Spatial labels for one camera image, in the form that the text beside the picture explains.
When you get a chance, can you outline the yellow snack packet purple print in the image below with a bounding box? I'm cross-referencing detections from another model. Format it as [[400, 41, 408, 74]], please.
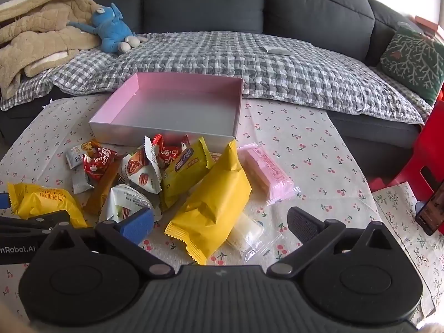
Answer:
[[160, 137, 216, 211]]

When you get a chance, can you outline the red plastic stool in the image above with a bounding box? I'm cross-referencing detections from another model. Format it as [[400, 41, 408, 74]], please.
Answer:
[[368, 88, 444, 235]]

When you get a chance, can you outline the green patterned cushion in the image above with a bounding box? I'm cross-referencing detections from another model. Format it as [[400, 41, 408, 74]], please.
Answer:
[[379, 24, 444, 107]]

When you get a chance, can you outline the clear rice cracker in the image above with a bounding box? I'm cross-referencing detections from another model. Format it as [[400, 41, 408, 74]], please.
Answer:
[[227, 211, 282, 263]]

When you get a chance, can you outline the large plain yellow snack packet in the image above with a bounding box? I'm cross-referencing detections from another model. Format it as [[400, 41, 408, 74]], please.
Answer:
[[164, 140, 253, 266]]

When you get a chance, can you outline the black smartphone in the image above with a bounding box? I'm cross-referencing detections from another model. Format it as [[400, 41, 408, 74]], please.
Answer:
[[415, 180, 444, 237]]

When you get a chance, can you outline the cherry print tablecloth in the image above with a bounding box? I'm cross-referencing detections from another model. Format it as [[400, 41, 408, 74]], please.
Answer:
[[0, 94, 436, 333]]

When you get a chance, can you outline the small white printed snack packet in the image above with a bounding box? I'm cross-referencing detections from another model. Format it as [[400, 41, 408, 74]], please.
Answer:
[[65, 140, 101, 169]]

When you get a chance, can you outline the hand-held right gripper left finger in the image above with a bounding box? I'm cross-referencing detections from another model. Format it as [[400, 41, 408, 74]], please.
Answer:
[[33, 207, 174, 280]]

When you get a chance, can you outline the blue plush toy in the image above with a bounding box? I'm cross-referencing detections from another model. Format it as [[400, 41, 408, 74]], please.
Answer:
[[67, 3, 148, 55]]

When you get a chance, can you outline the floral cloth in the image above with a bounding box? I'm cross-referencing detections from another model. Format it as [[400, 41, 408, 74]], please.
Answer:
[[373, 182, 444, 317]]

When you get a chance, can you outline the white nut print snack packet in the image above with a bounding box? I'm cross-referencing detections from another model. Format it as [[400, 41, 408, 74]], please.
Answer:
[[119, 137, 164, 195]]

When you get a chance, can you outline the dark grey sofa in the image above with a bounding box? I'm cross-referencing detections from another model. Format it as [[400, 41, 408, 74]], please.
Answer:
[[0, 0, 444, 150]]

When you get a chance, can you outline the white grey snack packet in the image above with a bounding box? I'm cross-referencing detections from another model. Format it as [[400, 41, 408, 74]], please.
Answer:
[[71, 169, 95, 195]]

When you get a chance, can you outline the yellow snack packet red print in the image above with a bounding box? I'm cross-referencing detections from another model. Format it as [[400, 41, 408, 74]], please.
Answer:
[[7, 182, 88, 228]]

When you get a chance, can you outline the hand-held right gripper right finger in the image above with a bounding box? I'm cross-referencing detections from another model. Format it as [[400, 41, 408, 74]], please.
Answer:
[[266, 207, 409, 279]]

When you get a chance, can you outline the clear brown crisp bar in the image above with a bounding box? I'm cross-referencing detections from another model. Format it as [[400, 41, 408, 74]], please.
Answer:
[[82, 160, 123, 216]]

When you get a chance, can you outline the stack of books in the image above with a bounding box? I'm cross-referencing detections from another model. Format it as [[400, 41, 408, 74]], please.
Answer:
[[407, 14, 444, 39]]

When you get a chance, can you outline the pink cardboard box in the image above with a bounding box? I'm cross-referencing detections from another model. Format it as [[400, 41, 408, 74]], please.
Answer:
[[88, 72, 244, 147]]

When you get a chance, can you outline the beige blanket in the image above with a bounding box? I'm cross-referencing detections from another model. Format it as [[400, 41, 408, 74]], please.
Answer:
[[0, 0, 105, 100]]

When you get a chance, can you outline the grey checked quilt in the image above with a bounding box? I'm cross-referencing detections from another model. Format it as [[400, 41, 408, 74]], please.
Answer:
[[0, 31, 434, 125]]

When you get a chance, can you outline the white green print snack packet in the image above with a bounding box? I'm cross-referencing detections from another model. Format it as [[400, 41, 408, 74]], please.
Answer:
[[99, 184, 162, 223]]

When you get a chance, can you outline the pink snack packet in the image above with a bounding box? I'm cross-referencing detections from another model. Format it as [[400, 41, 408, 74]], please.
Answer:
[[237, 143, 301, 204]]

